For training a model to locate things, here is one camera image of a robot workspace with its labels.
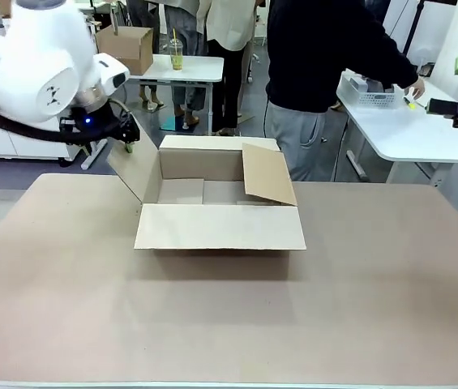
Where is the white perforated plastic basket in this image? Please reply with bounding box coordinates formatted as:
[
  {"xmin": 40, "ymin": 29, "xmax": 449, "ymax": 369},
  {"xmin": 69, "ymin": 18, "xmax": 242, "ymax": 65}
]
[{"xmin": 341, "ymin": 72, "xmax": 407, "ymax": 110}]

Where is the black tripod pole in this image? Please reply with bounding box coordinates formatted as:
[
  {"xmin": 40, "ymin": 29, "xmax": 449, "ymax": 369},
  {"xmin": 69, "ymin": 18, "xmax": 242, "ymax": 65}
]
[{"xmin": 405, "ymin": 0, "xmax": 423, "ymax": 56}]

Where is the small brown cardboard box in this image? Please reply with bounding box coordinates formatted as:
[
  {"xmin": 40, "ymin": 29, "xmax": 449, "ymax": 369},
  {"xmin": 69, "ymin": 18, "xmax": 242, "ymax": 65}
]
[{"xmin": 95, "ymin": 25, "xmax": 155, "ymax": 76}]

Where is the person's left hand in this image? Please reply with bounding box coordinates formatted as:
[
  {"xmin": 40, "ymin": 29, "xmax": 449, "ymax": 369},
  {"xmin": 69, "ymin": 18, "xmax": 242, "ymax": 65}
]
[{"xmin": 406, "ymin": 75, "xmax": 426, "ymax": 101}]

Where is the white curved side table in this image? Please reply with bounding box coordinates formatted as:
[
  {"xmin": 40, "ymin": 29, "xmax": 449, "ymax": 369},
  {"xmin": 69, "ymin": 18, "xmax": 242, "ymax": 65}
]
[{"xmin": 336, "ymin": 71, "xmax": 458, "ymax": 188}]

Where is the bystander in beige shirt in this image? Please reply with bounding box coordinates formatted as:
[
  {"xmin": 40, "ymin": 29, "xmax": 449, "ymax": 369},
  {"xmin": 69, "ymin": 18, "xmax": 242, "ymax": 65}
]
[{"xmin": 195, "ymin": 0, "xmax": 264, "ymax": 137}]

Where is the white background desk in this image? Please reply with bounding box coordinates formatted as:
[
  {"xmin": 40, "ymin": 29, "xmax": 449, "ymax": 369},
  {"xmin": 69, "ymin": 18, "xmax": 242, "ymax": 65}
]
[{"xmin": 125, "ymin": 54, "xmax": 226, "ymax": 136}]

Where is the person in black sweater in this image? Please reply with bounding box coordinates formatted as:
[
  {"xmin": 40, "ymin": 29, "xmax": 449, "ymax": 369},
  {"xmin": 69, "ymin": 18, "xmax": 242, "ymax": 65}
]
[{"xmin": 263, "ymin": 0, "xmax": 421, "ymax": 182}]

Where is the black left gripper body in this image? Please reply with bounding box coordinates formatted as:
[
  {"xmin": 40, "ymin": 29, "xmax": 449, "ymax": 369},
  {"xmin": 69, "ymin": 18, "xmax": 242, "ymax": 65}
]
[{"xmin": 58, "ymin": 100, "xmax": 141, "ymax": 143}]

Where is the large brown cardboard box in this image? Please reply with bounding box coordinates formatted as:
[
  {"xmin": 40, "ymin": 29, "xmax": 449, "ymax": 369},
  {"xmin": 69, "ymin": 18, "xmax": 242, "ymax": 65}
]
[{"xmin": 105, "ymin": 119, "xmax": 308, "ymax": 253}]

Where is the teal floor sheet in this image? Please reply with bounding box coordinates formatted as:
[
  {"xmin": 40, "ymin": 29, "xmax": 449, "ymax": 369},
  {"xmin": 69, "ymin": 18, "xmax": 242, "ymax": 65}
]
[{"xmin": 158, "ymin": 116, "xmax": 186, "ymax": 132}]

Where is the bystander in grey trousers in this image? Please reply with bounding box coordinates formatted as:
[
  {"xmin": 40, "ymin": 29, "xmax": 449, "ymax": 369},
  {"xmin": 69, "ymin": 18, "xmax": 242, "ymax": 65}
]
[{"xmin": 163, "ymin": 0, "xmax": 210, "ymax": 126}]

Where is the clear plastic drink cup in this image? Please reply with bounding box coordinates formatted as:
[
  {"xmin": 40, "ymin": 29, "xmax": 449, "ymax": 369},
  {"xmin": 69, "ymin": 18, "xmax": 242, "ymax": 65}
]
[{"xmin": 169, "ymin": 39, "xmax": 186, "ymax": 72}]

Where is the white low cabinet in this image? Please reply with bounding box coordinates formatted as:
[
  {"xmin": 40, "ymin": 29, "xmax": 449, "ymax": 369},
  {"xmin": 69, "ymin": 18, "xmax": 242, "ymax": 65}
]
[{"xmin": 0, "ymin": 121, "xmax": 71, "ymax": 160}]

